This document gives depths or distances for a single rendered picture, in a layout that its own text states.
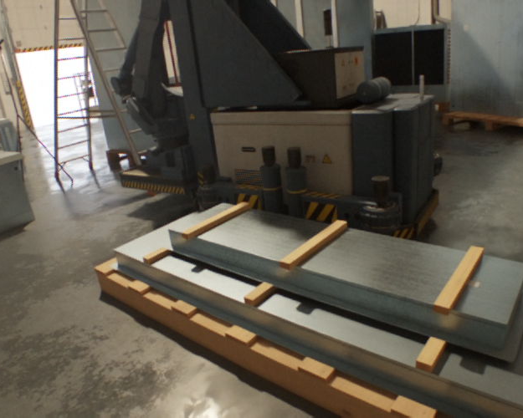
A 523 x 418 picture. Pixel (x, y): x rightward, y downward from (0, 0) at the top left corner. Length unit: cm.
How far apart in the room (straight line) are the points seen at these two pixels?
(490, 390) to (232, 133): 218
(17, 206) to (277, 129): 265
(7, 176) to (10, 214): 35
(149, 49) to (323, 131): 168
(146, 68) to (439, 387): 306
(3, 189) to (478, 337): 385
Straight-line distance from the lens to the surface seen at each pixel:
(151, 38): 349
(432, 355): 139
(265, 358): 163
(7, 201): 425
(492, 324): 142
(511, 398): 136
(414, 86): 796
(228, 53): 286
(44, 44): 1489
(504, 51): 639
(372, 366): 147
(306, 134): 252
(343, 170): 247
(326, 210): 237
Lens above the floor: 119
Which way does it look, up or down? 22 degrees down
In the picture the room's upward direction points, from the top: 6 degrees counter-clockwise
